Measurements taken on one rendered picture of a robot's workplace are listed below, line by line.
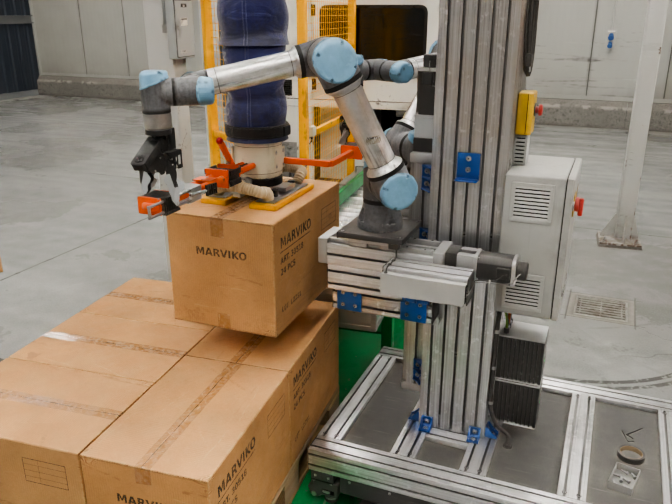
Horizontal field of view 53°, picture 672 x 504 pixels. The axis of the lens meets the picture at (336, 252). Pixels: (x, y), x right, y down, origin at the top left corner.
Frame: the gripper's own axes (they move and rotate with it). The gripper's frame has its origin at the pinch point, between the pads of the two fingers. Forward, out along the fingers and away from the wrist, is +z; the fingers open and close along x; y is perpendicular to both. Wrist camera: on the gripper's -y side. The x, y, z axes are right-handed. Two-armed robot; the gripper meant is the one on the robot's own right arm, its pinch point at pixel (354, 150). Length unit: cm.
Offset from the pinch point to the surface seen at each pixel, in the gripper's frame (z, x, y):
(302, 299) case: 48, -7, 38
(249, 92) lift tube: -25, -23, 40
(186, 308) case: 48, -41, 60
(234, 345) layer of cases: 66, -30, 49
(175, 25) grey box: -44, -120, -66
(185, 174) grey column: 35, -126, -72
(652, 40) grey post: -30, 117, -298
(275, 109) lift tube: -19.1, -16.4, 34.5
